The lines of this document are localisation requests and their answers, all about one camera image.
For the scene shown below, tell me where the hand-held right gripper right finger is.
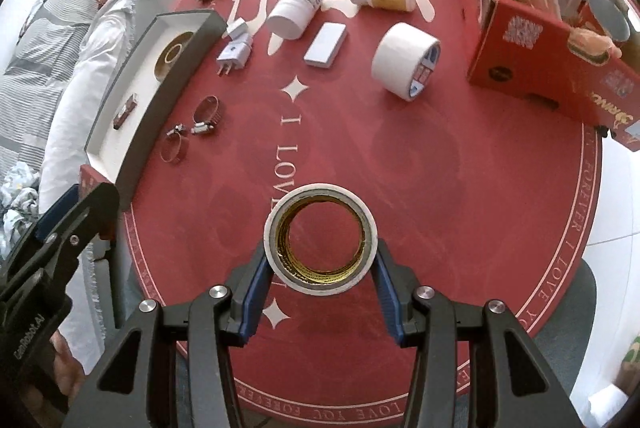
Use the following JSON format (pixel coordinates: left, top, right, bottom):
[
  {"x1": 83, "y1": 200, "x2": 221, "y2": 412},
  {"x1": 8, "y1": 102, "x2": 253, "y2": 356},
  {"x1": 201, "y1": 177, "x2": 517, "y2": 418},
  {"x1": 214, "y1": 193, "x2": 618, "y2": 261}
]
[{"x1": 374, "y1": 240, "x2": 586, "y2": 428}]

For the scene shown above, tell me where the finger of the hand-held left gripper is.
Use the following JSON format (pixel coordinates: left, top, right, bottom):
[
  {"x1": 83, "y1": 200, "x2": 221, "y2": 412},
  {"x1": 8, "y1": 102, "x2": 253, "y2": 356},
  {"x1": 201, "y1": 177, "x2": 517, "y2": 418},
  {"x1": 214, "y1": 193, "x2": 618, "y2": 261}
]
[
  {"x1": 0, "y1": 182, "x2": 122, "y2": 304},
  {"x1": 35, "y1": 184, "x2": 82, "y2": 241}
]

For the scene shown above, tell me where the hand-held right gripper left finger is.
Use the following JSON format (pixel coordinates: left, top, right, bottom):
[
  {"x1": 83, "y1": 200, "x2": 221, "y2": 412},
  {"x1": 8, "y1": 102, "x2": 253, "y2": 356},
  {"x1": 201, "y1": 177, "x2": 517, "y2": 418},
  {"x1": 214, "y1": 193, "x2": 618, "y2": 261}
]
[{"x1": 75, "y1": 240, "x2": 277, "y2": 428}]

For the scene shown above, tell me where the white tape roll yellow core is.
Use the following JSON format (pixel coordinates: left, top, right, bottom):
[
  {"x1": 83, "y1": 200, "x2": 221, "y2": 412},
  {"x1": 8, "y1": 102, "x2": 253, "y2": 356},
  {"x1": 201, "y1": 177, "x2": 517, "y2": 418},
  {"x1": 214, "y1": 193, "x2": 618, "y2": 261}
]
[{"x1": 263, "y1": 183, "x2": 377, "y2": 295}]

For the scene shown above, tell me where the grey rectangular tray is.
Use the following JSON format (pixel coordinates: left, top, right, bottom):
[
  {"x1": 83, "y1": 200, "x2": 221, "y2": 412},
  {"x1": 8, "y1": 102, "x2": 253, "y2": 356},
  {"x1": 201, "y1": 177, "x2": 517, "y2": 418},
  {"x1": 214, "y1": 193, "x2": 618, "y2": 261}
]
[{"x1": 82, "y1": 9, "x2": 228, "y2": 204}]

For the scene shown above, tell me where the wide white tape roll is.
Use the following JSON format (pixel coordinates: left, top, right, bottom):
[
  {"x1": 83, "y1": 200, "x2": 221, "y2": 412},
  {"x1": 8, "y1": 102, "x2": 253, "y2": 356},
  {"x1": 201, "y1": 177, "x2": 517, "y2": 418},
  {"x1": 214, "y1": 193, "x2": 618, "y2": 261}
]
[{"x1": 371, "y1": 22, "x2": 442, "y2": 102}]

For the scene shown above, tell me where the person's left hand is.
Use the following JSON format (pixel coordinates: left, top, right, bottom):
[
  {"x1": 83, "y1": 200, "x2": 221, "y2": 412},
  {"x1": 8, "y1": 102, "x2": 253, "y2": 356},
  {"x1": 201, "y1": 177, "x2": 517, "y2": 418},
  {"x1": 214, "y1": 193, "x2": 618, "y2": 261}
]
[{"x1": 51, "y1": 334, "x2": 87, "y2": 409}]

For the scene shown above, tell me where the red round table mat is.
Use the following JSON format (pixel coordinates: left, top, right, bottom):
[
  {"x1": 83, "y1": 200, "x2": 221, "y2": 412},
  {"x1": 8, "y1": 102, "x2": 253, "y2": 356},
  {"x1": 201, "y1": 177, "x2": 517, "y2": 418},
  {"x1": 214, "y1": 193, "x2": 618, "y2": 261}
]
[{"x1": 117, "y1": 0, "x2": 603, "y2": 426}]

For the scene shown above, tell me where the gold tape roll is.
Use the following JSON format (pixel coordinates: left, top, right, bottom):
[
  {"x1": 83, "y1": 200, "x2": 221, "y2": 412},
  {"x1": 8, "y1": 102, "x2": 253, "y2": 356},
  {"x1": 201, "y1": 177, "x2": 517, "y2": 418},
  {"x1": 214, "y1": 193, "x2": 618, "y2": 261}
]
[{"x1": 152, "y1": 35, "x2": 193, "y2": 81}]

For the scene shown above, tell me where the grey striped cushion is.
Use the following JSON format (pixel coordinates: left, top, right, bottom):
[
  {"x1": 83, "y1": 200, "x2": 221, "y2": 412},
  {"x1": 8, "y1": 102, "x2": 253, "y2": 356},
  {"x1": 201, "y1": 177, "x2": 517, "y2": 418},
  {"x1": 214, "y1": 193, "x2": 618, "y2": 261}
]
[{"x1": 0, "y1": 0, "x2": 103, "y2": 209}]

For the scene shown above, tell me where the grey chair seat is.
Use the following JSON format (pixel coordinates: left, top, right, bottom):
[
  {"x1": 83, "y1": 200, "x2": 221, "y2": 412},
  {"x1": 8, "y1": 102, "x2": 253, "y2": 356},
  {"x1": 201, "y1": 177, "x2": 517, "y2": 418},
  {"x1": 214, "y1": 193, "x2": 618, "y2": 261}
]
[{"x1": 530, "y1": 258, "x2": 598, "y2": 404}]

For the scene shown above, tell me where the white power adapter with prongs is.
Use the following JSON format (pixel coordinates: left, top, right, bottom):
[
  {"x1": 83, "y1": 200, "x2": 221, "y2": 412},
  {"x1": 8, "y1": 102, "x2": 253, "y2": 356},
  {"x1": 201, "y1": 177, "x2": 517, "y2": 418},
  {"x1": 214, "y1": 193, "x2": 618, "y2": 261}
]
[{"x1": 216, "y1": 39, "x2": 253, "y2": 76}]

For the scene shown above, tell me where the white rectangular box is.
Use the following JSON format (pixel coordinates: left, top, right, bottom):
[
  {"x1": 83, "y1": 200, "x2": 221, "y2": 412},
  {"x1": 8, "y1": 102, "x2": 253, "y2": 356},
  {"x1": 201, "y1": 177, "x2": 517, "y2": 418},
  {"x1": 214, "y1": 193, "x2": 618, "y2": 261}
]
[{"x1": 303, "y1": 22, "x2": 348, "y2": 70}]

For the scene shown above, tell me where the red cardboard box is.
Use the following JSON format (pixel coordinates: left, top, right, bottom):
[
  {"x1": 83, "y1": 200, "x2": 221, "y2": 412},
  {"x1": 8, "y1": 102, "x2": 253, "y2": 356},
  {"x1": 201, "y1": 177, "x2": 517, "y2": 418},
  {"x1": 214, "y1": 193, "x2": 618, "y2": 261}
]
[{"x1": 450, "y1": 0, "x2": 640, "y2": 144}]

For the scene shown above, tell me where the white bottle blue label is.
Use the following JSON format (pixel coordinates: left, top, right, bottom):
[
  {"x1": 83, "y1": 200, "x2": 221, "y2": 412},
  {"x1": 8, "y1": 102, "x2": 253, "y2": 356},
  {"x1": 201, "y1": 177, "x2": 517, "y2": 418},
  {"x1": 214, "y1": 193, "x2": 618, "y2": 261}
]
[{"x1": 266, "y1": 0, "x2": 325, "y2": 41}]

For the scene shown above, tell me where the grey round lid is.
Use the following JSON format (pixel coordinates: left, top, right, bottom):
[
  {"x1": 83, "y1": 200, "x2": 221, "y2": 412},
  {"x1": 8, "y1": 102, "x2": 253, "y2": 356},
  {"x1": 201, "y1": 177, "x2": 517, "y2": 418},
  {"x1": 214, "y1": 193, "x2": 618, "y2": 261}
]
[{"x1": 582, "y1": 0, "x2": 631, "y2": 41}]

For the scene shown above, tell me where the large metal hose clamp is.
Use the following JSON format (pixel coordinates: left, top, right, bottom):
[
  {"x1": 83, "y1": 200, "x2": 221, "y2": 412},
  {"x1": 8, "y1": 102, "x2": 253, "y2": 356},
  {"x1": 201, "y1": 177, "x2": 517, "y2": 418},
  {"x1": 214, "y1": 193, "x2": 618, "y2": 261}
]
[{"x1": 190, "y1": 95, "x2": 224, "y2": 135}]

